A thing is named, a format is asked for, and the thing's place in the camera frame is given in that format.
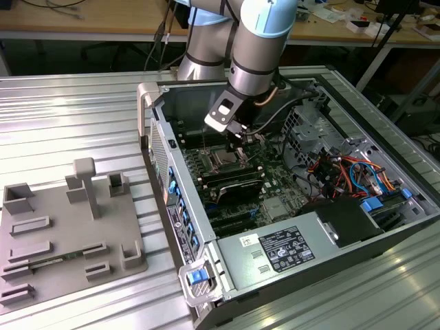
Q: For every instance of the blue case latch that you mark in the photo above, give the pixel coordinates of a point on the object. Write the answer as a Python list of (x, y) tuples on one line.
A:
[(196, 276)]

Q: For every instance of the CPU socket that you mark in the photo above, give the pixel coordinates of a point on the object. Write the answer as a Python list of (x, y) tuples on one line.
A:
[(208, 159)]

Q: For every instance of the black power supply label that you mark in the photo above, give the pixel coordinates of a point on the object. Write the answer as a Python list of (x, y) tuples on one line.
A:
[(285, 249)]

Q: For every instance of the small blue clip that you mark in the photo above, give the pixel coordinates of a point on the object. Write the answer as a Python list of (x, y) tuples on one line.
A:
[(405, 193)]

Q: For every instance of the green motherboard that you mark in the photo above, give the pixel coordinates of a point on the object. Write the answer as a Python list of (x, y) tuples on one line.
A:
[(275, 178)]

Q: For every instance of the grey power supply unit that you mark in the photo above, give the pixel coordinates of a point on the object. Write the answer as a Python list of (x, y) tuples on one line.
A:
[(240, 261)]

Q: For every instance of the pale box on desk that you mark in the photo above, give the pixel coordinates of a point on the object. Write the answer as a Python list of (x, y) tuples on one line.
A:
[(429, 31)]

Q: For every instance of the wooden desk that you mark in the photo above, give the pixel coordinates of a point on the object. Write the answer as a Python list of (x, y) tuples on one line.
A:
[(103, 20)]

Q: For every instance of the blue plastic disk carrier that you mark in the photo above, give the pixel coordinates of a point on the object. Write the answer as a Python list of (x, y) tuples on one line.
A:
[(373, 205)]

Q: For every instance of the open grey PC case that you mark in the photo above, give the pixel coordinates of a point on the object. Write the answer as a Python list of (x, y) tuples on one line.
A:
[(192, 103)]

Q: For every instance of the green RAM stick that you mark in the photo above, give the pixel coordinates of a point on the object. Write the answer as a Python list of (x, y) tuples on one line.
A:
[(55, 258)]

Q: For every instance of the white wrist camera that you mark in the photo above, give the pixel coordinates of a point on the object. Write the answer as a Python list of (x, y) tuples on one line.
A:
[(220, 118)]

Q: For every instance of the black plastic shroud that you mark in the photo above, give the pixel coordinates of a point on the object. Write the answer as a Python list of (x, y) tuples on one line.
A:
[(343, 216)]

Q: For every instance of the blue expansion latch strip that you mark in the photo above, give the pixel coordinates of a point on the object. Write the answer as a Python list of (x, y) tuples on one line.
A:
[(173, 190)]

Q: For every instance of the black installed RAM sticks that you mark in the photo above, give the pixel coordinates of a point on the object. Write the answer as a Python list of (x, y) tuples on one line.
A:
[(230, 173)]

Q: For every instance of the silver chipset heat sink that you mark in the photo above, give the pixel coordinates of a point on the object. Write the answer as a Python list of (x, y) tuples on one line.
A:
[(275, 208)]

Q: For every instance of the black expansion slots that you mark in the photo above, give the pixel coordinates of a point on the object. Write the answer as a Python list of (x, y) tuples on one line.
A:
[(233, 225)]

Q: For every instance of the black RAM slots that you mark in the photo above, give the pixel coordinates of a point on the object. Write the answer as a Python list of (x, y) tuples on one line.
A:
[(192, 137)]

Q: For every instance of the white barcode sticker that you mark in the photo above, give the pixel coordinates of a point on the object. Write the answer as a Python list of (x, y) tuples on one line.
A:
[(249, 240)]

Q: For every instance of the white box black top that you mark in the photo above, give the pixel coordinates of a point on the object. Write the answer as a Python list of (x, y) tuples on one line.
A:
[(359, 27)]

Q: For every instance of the metal drive cage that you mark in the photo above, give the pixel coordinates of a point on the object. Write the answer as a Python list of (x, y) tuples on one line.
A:
[(323, 127)]

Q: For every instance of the grey parts rack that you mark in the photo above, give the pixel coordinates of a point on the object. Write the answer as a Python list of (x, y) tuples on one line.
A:
[(68, 227)]

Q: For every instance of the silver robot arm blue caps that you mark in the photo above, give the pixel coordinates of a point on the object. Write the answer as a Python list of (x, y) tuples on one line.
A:
[(254, 62)]

